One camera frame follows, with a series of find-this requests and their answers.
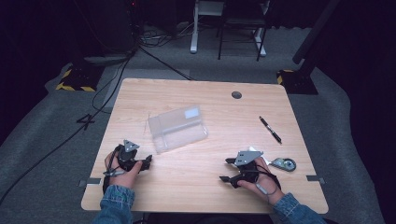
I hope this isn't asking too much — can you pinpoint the person's right hand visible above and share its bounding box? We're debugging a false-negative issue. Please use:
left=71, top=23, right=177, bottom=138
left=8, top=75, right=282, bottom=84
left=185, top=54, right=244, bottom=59
left=237, top=156, right=285, bottom=205

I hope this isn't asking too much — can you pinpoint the yellow black striped stand base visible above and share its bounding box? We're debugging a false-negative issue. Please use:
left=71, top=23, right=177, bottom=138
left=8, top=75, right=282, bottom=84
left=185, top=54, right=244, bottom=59
left=276, top=68, right=319, bottom=96
left=55, top=64, right=105, bottom=93

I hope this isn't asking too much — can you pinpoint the grey cable on right gripper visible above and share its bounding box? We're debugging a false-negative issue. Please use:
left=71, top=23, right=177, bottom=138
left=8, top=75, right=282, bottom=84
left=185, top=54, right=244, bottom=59
left=254, top=163, right=282, bottom=204

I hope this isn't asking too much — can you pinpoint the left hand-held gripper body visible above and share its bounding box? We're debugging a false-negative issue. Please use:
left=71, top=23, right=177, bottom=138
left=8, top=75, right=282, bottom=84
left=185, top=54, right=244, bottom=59
left=113, top=139, right=148, bottom=173

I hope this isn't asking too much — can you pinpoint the dark cabinet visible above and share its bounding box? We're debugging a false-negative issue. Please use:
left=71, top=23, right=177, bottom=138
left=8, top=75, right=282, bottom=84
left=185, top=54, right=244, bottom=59
left=81, top=0, right=139, bottom=64

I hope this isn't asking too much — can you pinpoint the small white eraser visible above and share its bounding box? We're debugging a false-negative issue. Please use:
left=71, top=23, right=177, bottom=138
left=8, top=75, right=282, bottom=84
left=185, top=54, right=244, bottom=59
left=248, top=146, right=273, bottom=166

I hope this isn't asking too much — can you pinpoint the black metal frame chair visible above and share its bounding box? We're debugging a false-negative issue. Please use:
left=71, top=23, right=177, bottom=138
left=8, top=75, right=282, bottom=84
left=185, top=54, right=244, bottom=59
left=217, top=0, right=269, bottom=63

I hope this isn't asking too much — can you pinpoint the black fabric bag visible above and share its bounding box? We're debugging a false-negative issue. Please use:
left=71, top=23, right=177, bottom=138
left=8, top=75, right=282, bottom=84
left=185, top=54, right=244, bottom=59
left=134, top=212, right=276, bottom=224

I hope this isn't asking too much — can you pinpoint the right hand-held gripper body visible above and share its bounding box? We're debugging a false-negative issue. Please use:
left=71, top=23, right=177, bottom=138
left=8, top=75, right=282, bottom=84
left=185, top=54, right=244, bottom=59
left=233, top=150, right=262, bottom=189

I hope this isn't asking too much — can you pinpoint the green and black correction tape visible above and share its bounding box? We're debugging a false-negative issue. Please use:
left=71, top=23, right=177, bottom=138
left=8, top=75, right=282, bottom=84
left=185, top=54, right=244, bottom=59
left=270, top=157, right=297, bottom=173

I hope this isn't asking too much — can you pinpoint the white desk frame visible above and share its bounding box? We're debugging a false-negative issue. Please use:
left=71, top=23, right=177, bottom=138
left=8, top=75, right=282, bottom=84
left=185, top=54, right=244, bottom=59
left=190, top=0, right=271, bottom=58

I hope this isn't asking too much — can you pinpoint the grey tape strip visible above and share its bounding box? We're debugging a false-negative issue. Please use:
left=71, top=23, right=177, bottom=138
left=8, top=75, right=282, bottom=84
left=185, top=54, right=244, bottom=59
left=305, top=175, right=326, bottom=185
left=78, top=177, right=103, bottom=188

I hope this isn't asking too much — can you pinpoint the long black floor cable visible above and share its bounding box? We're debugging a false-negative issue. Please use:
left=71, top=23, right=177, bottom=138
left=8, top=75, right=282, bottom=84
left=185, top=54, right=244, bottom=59
left=0, top=50, right=134, bottom=199

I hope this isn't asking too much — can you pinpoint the black pen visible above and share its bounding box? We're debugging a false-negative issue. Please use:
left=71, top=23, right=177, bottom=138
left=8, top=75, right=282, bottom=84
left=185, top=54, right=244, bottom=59
left=259, top=116, right=283, bottom=146

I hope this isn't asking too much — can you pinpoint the grey cable on left gripper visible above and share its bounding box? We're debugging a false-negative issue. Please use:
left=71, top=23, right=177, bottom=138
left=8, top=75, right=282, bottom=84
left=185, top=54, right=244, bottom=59
left=105, top=167, right=126, bottom=178

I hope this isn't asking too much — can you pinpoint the person's left hand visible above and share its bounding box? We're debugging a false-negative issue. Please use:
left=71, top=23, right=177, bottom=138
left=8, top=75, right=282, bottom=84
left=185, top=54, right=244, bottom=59
left=104, top=151, right=144, bottom=189

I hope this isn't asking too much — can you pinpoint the grey cable on gripper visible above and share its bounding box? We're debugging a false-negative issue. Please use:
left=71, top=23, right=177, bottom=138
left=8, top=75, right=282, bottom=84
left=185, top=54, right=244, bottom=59
left=105, top=167, right=126, bottom=178
left=254, top=163, right=282, bottom=204

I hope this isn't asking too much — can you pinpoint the black slanted stand pole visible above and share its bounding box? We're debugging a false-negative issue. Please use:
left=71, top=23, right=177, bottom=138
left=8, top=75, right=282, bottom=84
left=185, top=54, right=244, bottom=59
left=291, top=0, right=342, bottom=78

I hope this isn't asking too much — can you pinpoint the transparent plastic pencil case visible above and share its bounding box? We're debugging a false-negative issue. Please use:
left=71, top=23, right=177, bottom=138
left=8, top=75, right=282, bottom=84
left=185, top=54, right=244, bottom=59
left=147, top=105, right=209, bottom=155

